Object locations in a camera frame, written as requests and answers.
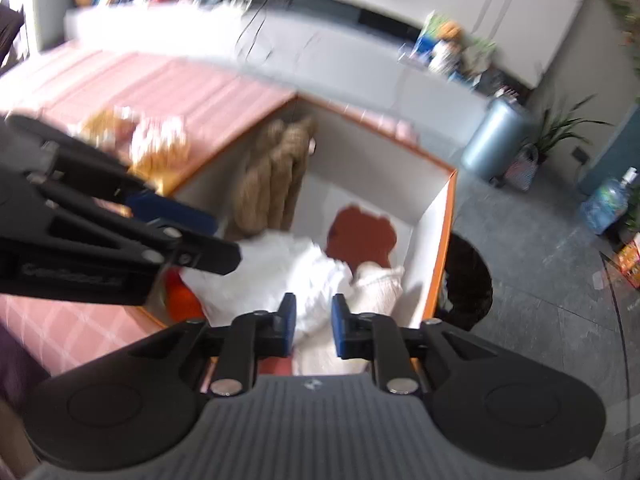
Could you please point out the silver trash bin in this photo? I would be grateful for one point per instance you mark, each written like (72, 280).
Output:
(495, 143)

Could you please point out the orange cardboard box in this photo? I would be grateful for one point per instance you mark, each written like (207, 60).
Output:
(356, 165)

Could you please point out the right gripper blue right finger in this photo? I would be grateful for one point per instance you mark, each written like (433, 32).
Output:
(352, 334)

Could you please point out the white paper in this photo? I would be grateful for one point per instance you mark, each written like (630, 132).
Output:
(272, 265)

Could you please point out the pink white crochet piece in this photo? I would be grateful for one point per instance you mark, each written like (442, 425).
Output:
(158, 144)

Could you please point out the orange gift box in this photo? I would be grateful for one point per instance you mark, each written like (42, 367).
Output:
(626, 264)

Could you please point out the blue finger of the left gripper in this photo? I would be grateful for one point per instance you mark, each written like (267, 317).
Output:
(149, 206)

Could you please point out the blue water jug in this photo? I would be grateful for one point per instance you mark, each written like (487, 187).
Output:
(608, 202)

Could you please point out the white tv cabinet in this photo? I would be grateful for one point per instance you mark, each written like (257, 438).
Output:
(312, 55)

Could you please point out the yellow snack packet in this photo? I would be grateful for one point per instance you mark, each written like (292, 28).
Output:
(109, 129)

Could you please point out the colourful picture card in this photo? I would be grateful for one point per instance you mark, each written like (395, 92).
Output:
(476, 55)

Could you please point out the teddy bear in pot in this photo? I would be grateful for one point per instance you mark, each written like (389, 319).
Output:
(447, 50)

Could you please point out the woven basket bag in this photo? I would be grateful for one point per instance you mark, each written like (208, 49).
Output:
(521, 173)

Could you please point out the brown plush towel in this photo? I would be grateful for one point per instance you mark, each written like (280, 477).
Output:
(267, 193)

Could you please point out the tall leafy floor plant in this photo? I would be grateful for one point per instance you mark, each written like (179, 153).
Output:
(559, 122)

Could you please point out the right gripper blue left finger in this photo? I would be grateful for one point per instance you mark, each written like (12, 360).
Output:
(281, 330)

